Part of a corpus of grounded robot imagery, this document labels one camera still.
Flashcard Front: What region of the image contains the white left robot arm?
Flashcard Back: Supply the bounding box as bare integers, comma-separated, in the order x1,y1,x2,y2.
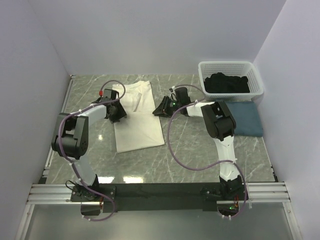
51,88,127,194

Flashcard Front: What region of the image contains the folded blue t shirt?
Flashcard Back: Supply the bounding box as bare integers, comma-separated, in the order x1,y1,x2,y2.
225,101,263,138

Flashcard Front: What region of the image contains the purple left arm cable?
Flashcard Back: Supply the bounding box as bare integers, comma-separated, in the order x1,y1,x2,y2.
58,79,126,223

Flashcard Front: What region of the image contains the aluminium frame rail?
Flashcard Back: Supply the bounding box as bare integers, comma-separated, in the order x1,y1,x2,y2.
15,182,303,240

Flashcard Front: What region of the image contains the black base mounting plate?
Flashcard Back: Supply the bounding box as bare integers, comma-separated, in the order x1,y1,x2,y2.
70,182,251,218

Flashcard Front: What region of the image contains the white plastic laundry basket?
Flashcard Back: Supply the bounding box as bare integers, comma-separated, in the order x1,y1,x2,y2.
198,61,264,101

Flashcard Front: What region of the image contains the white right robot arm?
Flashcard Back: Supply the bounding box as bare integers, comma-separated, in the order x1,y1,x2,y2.
152,85,244,196

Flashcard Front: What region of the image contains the cream white t shirt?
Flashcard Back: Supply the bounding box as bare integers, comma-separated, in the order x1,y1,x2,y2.
112,80,165,153

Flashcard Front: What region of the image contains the black t shirt in basket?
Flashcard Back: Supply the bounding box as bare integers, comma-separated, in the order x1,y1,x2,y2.
204,72,250,94

